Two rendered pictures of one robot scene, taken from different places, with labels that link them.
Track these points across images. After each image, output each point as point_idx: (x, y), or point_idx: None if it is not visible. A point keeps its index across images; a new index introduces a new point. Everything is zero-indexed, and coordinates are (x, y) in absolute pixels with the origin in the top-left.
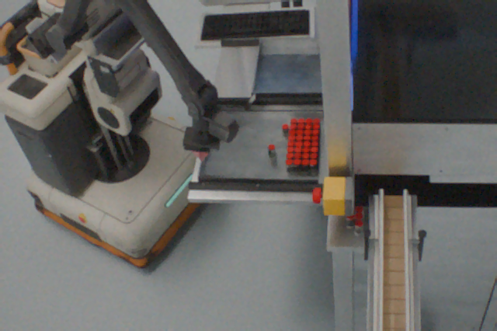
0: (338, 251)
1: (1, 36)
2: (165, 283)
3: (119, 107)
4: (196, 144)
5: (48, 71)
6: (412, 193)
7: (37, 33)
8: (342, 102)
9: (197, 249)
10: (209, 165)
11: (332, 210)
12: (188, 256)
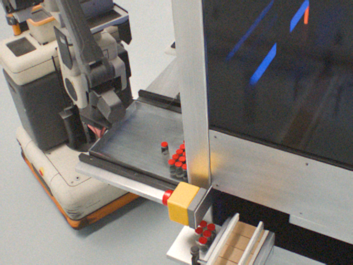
0: (177, 262)
1: None
2: (90, 249)
3: (78, 81)
4: (91, 118)
5: (39, 39)
6: (278, 231)
7: None
8: (197, 101)
9: (128, 230)
10: (108, 144)
11: (176, 216)
12: (118, 233)
